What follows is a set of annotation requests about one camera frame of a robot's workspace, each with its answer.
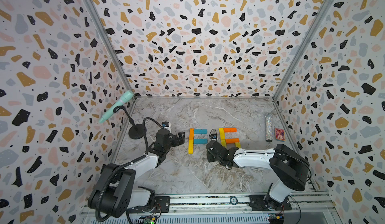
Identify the yellow block bottom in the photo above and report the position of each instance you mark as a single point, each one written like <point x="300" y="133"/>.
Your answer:
<point x="190" y="147"/>

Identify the glitter filled clear tube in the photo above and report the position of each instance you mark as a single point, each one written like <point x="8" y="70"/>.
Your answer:
<point x="269" y="127"/>

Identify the orange block vertical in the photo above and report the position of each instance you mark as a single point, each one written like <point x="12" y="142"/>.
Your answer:
<point x="191" y="134"/>

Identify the teal block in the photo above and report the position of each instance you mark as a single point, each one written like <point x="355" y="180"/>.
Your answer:
<point x="200" y="131"/>
<point x="200" y="141"/>

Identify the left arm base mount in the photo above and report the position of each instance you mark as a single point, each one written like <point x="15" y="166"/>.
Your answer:
<point x="156" y="205"/>

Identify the red playing card box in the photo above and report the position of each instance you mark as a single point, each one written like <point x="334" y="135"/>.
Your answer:
<point x="279" y="135"/>

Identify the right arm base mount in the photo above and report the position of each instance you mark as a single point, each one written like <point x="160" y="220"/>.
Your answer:
<point x="264" y="203"/>

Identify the mint green microphone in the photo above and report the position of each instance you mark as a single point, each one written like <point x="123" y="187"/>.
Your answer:
<point x="125" y="98"/>

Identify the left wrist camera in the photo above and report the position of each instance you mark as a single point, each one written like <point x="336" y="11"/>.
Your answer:
<point x="166" y="125"/>

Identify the black microphone stand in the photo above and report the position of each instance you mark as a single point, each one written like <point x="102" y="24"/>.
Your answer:
<point x="137" y="131"/>

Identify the orange block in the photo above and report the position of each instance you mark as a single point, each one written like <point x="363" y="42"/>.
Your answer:
<point x="230" y="130"/>

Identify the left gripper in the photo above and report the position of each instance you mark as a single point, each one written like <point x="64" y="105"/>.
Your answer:
<point x="182" y="137"/>

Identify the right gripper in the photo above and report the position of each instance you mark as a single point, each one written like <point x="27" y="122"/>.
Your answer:
<point x="209" y="154"/>

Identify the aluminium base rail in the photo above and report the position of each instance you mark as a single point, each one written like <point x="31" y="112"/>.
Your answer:
<point x="300" y="208"/>

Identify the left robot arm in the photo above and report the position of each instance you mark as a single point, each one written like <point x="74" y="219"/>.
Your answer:
<point x="115" y="193"/>

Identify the orange block diagonal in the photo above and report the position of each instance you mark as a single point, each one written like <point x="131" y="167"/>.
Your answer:
<point x="232" y="141"/>

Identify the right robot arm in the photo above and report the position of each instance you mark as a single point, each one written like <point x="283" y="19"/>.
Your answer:
<point x="291" y="169"/>

